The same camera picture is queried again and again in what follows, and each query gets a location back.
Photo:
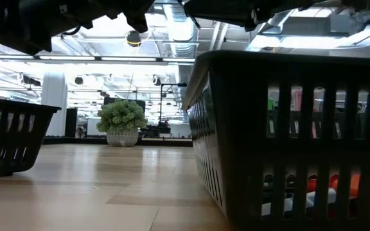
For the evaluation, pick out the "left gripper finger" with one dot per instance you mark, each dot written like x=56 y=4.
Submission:
x=133 y=6
x=138 y=22

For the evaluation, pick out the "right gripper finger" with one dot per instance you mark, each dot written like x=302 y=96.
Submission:
x=198 y=8

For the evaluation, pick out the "green paint bottle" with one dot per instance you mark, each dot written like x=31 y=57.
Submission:
x=270 y=104

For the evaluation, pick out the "pink paint bottle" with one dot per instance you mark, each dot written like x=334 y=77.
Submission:
x=297 y=101

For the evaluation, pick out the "black slotted plastic basket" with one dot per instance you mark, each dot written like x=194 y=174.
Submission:
x=243 y=128
x=11 y=141

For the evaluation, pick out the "white column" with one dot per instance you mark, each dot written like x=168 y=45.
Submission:
x=54 y=93

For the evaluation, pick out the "green potted plant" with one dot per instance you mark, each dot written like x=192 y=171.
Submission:
x=120 y=115

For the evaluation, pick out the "black aluminium table frame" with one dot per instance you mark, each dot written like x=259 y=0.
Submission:
x=85 y=140

